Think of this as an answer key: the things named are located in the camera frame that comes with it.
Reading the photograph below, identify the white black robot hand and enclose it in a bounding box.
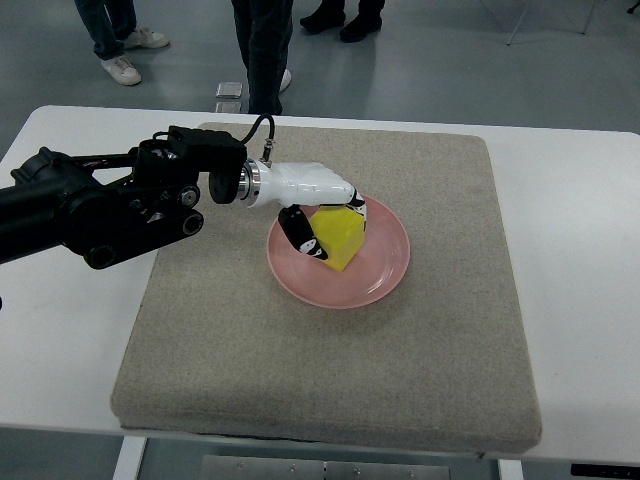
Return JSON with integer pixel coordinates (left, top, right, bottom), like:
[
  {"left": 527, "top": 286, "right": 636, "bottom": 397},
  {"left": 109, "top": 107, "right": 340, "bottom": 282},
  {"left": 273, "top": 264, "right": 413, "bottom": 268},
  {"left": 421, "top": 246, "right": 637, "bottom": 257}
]
[{"left": 236, "top": 159, "right": 367, "bottom": 261}]

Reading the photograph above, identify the yellow foam block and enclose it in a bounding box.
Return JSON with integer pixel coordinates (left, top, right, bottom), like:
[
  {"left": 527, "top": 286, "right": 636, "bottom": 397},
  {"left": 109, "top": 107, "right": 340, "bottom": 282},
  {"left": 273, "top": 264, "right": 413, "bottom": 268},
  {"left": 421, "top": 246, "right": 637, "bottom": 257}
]
[{"left": 310, "top": 206, "right": 366, "bottom": 272}]

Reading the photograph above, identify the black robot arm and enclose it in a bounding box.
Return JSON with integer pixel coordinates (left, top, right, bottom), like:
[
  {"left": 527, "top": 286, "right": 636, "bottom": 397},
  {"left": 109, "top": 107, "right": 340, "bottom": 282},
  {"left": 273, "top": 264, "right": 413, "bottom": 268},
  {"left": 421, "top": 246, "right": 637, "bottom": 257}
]
[{"left": 1, "top": 126, "right": 258, "bottom": 270}]

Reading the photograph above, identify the pink plate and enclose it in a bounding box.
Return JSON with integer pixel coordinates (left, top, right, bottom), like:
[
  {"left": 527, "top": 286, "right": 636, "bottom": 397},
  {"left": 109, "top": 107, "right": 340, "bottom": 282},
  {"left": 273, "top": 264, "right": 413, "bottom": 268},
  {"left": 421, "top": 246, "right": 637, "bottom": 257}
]
[{"left": 266, "top": 196, "right": 410, "bottom": 309}]

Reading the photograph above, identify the lower metal floor box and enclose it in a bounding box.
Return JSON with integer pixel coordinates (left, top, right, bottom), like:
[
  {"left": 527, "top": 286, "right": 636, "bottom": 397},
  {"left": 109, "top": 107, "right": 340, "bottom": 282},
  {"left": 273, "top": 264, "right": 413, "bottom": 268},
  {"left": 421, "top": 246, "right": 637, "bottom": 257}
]
[{"left": 215, "top": 101, "right": 242, "bottom": 114}]

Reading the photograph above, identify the metal floor box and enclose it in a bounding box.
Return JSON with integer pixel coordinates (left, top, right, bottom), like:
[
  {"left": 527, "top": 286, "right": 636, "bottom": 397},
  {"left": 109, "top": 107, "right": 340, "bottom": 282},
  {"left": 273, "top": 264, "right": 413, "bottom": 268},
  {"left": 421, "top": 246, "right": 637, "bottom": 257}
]
[
  {"left": 215, "top": 82, "right": 243, "bottom": 99},
  {"left": 215, "top": 101, "right": 242, "bottom": 114}
]

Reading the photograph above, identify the upper metal floor box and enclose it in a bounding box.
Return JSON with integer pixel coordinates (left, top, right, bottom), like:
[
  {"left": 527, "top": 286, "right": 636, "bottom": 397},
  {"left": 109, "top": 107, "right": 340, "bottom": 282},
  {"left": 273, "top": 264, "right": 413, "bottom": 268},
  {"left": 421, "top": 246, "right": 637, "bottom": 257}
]
[{"left": 215, "top": 82, "right": 243, "bottom": 99}]

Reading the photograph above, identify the person in dark jeans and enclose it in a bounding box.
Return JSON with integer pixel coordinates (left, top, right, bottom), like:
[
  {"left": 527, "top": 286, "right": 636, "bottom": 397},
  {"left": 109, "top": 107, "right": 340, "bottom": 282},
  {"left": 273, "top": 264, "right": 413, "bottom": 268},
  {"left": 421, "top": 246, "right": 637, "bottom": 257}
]
[{"left": 232, "top": 0, "right": 293, "bottom": 115}]

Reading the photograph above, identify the person in black shoes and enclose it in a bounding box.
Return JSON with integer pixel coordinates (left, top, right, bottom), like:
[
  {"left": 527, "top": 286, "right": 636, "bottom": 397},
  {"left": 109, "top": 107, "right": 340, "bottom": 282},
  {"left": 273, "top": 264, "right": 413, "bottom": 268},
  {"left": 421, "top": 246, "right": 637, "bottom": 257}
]
[{"left": 299, "top": 0, "right": 386, "bottom": 44}]

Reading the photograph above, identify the beige fabric mat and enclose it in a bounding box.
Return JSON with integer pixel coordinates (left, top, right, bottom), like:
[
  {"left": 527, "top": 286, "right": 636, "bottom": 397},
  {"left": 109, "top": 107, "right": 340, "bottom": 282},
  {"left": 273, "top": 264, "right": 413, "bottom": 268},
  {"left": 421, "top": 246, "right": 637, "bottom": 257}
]
[{"left": 111, "top": 126, "right": 542, "bottom": 454}]

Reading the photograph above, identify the person in blue jeans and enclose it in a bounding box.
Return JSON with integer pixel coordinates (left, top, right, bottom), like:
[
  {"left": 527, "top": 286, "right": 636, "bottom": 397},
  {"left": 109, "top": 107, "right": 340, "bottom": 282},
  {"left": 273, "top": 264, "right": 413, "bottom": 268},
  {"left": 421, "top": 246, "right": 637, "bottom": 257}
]
[{"left": 75, "top": 0, "right": 170, "bottom": 86}]

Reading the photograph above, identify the grey metal table crossbar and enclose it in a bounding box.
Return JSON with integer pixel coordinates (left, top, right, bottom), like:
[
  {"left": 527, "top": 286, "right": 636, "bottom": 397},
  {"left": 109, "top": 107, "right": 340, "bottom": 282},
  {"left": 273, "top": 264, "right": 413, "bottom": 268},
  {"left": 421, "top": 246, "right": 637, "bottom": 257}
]
[{"left": 200, "top": 455, "right": 451, "bottom": 480}]

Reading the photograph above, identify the white left table leg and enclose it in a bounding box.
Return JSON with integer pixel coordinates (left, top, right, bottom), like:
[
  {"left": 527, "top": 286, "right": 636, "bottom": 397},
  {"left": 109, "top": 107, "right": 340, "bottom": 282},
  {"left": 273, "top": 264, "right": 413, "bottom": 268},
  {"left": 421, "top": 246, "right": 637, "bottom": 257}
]
[{"left": 112, "top": 436, "right": 147, "bottom": 480}]

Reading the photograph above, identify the white table leg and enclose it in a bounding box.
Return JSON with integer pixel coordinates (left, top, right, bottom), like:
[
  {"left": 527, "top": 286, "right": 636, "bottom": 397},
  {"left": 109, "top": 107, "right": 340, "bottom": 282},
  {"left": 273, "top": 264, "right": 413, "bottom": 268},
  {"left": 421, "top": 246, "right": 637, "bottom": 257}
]
[
  {"left": 112, "top": 436, "right": 147, "bottom": 480},
  {"left": 497, "top": 459, "right": 524, "bottom": 480}
]

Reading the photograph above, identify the white right table leg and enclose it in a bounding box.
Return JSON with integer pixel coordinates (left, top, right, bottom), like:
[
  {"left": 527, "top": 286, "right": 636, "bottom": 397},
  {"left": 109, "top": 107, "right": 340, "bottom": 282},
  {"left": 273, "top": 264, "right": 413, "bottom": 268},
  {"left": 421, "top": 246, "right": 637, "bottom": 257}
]
[{"left": 497, "top": 459, "right": 524, "bottom": 480}]

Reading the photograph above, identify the black table control panel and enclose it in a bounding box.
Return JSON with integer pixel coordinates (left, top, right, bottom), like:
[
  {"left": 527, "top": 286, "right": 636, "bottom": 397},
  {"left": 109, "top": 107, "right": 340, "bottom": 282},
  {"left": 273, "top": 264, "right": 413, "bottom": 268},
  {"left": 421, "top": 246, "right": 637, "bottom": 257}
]
[{"left": 570, "top": 463, "right": 640, "bottom": 479}]

